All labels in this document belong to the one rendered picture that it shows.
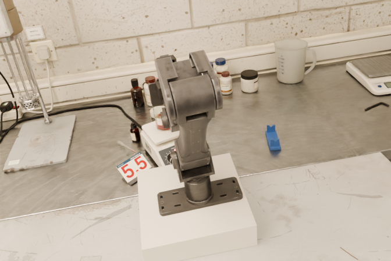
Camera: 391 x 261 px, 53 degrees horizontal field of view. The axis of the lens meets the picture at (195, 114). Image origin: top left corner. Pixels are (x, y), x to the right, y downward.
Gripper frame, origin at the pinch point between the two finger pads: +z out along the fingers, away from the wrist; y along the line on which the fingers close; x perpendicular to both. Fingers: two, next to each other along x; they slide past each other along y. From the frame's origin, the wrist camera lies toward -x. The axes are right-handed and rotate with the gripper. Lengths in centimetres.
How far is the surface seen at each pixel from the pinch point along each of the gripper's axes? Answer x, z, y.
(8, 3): -24.1, 21.6, 36.9
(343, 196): 26, -38, -35
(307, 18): 3, 40, -71
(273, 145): 23.7, -11.9, -28.8
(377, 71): 19, 11, -84
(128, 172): 23.3, -7.4, 15.0
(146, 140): 18.4, 0.1, 7.6
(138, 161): 22.2, -4.3, 11.5
